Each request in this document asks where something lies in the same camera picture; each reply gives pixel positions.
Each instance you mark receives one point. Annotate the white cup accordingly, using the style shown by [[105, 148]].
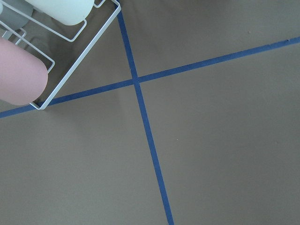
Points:
[[67, 12]]

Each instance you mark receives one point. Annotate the grey cup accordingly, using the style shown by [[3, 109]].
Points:
[[13, 19]]

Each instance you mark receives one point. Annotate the white wire cup rack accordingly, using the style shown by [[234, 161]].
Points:
[[60, 47]]

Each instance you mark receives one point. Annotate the pink cup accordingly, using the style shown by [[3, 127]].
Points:
[[23, 77]]

